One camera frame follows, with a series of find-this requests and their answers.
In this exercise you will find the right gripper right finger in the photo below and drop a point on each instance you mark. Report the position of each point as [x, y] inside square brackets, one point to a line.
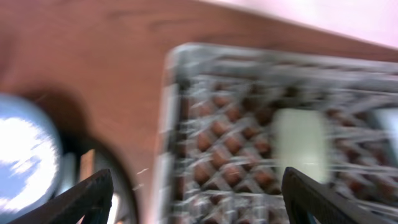
[307, 201]

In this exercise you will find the black round tray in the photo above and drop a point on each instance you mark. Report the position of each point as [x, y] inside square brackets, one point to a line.
[105, 159]

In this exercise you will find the dark blue plate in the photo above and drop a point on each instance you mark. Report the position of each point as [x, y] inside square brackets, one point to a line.
[14, 106]

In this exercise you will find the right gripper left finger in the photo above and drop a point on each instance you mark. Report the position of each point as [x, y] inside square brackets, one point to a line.
[88, 201]

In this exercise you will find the teal bowl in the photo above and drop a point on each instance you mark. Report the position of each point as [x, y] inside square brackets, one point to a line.
[301, 142]

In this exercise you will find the light blue plastic knife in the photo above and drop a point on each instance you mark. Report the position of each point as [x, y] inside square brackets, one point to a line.
[68, 178]

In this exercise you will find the grey dishwasher rack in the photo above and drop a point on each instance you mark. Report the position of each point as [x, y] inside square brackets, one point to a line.
[256, 136]

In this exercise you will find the wooden chopstick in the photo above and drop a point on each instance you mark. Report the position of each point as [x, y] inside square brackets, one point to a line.
[87, 165]

